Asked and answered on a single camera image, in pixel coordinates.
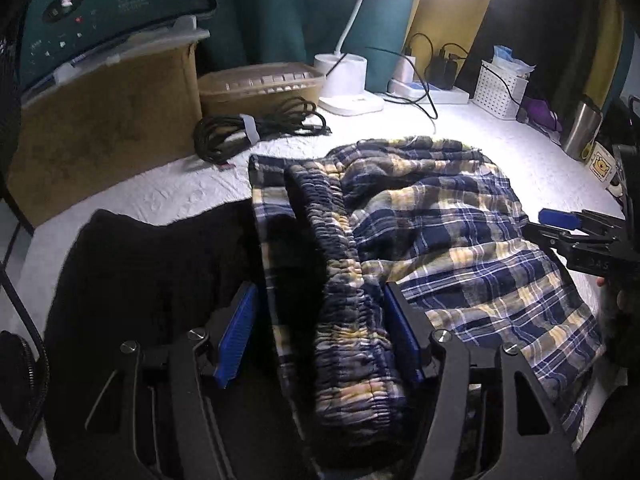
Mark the purple cloth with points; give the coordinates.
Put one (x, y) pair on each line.
(537, 112)

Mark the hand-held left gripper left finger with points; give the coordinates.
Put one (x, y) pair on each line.
(235, 335)

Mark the cardboard box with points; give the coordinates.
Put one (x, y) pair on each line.
(100, 130)

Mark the cream cartoon bear mug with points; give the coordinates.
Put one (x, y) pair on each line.
(600, 165)

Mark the stainless steel tumbler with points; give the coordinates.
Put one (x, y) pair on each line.
(580, 130)

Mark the black charger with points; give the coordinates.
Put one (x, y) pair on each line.
(442, 72)

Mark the white charger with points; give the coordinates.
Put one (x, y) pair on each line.
(405, 67)

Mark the white desk lamp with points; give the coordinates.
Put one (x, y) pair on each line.
(350, 105)

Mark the person's right hand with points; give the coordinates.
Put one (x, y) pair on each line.
(625, 301)

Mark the white perforated basket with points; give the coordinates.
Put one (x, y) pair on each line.
(492, 95)

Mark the blue plastic packet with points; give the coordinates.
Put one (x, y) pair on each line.
(507, 57)

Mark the teal curtain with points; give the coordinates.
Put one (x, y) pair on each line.
(627, 70)
(300, 10)

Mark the yellow curtain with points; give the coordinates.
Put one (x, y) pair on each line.
(612, 50)

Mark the black cloth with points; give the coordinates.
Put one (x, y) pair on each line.
(150, 270)

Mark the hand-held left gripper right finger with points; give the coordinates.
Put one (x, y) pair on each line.
(402, 330)

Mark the blue plaid shirt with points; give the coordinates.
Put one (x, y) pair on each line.
(450, 240)

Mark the tablet with dark screen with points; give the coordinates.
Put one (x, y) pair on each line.
(115, 5)

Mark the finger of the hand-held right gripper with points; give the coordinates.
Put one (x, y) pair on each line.
(560, 242)
(555, 216)

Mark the white power strip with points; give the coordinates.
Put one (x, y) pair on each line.
(450, 96)

